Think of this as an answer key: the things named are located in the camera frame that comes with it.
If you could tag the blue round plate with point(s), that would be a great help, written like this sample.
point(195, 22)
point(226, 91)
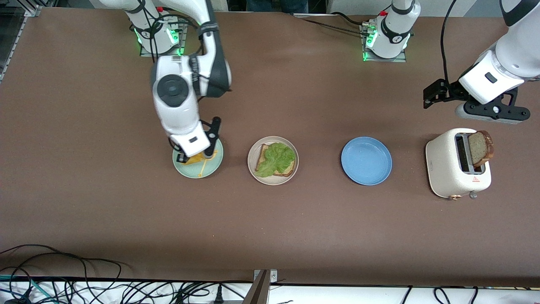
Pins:
point(366, 161)

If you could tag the beige round plate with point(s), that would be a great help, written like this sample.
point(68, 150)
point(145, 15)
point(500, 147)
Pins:
point(253, 166)

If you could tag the mint green round plate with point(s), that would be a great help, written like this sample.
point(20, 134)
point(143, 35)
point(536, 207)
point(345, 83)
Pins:
point(185, 171)

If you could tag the white two-slot toaster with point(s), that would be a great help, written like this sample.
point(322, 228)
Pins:
point(443, 169)

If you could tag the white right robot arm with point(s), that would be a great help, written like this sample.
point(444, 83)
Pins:
point(175, 105)

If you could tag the aluminium frame rack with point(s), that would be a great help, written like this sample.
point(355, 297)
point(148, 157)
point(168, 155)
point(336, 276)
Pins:
point(12, 33)

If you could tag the grey metal post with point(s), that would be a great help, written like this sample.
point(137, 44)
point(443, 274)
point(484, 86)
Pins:
point(258, 291)

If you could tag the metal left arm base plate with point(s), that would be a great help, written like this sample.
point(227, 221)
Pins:
point(386, 60)

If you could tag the black power plug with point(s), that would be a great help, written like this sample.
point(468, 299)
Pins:
point(219, 295)

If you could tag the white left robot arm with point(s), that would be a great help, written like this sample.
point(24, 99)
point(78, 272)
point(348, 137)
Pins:
point(521, 50)

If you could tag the green lettuce leaf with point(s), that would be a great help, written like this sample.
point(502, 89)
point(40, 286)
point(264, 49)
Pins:
point(276, 158)

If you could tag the small metal bracket plate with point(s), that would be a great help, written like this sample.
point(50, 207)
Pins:
point(273, 276)

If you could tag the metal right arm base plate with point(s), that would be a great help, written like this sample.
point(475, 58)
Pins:
point(183, 29)

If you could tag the person in blue jeans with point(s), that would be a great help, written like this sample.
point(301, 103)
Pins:
point(278, 5)

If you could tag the brown toast bread slice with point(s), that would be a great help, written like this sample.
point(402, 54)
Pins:
point(260, 154)
point(479, 147)

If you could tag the yellow mustard squeeze bottle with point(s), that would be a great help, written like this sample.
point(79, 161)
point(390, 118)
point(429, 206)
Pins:
point(196, 159)

